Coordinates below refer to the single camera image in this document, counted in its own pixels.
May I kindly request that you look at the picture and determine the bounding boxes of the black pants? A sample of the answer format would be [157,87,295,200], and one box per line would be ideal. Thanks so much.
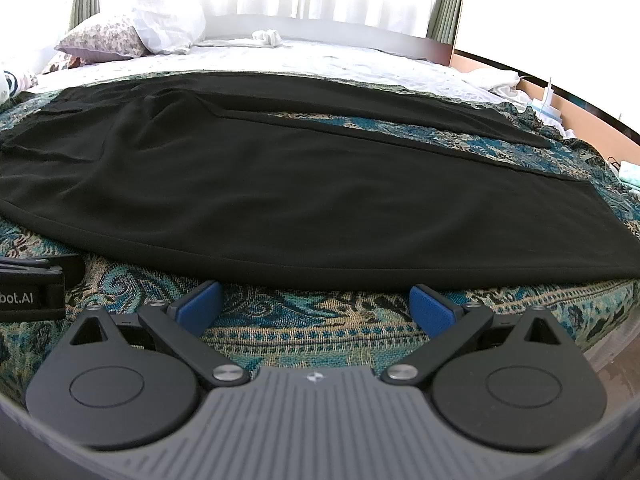
[1,74,639,290]

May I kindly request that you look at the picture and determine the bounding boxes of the white blue patterned cloth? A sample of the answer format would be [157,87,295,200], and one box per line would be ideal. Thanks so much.
[0,70,37,104]

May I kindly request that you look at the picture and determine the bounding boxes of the crumpled white cloth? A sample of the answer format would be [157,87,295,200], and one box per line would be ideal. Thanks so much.
[461,66,532,107]

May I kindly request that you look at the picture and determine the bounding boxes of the floral purple pillow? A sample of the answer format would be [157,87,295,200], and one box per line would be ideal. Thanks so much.
[55,21,148,63]

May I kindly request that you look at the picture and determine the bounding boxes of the white bed sheet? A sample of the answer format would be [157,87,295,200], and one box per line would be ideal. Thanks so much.
[30,40,509,103]

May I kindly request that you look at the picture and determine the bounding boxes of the white pillow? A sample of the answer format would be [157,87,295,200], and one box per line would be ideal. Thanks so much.
[132,8,206,54]

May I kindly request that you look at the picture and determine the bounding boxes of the green curtain right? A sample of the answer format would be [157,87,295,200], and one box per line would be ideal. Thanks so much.
[426,0,462,46]

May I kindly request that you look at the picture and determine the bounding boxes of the small white rolled cloth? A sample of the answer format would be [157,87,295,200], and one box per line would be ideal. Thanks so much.
[252,29,282,48]

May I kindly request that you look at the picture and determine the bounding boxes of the wooden bed frame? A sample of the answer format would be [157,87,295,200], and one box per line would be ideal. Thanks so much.
[450,49,640,165]

